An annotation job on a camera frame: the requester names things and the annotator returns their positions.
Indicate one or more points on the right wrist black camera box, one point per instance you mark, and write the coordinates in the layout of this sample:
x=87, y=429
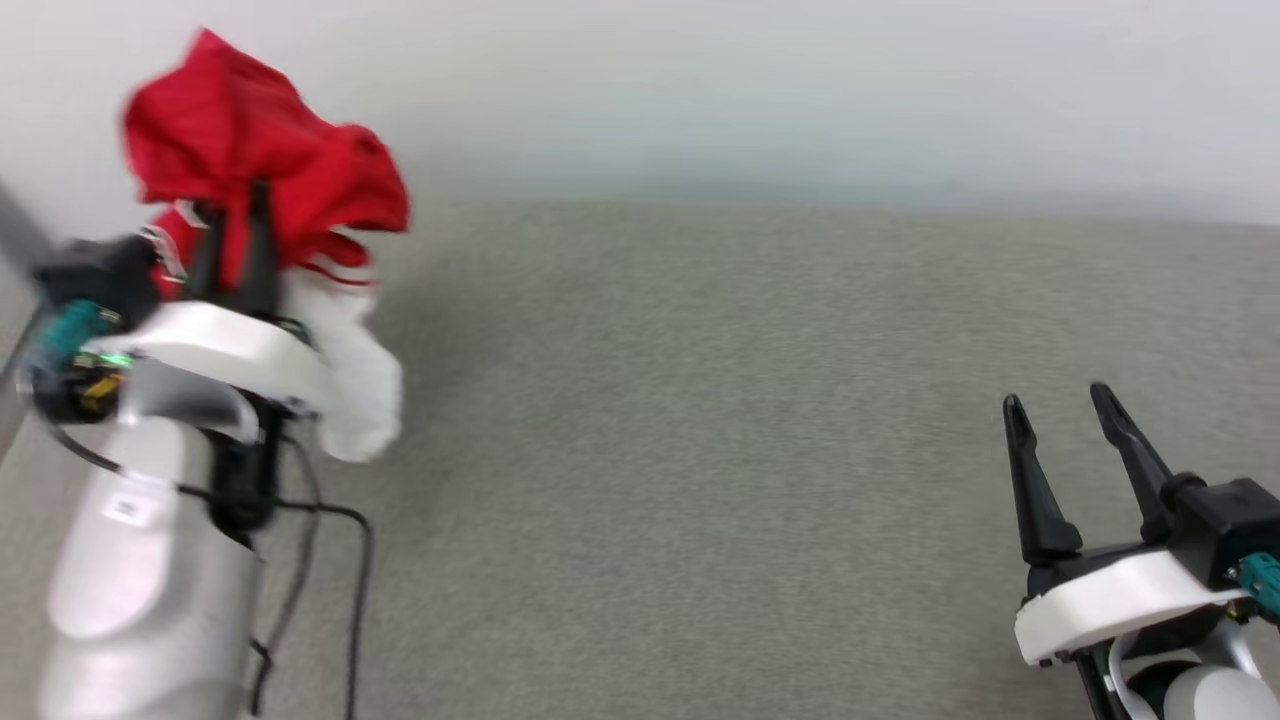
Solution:
x=1225, y=525

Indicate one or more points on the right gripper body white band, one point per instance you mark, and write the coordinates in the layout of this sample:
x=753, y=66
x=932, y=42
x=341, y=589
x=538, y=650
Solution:
x=1110, y=600

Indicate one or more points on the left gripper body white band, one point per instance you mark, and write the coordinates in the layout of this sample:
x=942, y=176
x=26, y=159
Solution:
x=235, y=345

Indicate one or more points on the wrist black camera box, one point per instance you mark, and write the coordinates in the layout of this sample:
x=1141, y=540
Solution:
x=95, y=285
x=1225, y=525

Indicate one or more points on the red and white garment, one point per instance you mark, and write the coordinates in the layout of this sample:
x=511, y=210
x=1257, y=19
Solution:
x=250, y=130

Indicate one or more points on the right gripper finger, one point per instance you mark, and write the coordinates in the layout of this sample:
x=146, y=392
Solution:
x=1135, y=455
x=1035, y=500

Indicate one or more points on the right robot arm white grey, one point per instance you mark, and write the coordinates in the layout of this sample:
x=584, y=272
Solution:
x=1215, y=690

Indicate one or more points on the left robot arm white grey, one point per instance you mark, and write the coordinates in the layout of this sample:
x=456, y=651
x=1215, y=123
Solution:
x=150, y=580

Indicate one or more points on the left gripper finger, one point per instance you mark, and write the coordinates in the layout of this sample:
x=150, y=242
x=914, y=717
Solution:
x=260, y=260
x=205, y=262

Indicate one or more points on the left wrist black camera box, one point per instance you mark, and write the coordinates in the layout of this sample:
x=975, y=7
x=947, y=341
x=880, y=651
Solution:
x=95, y=285

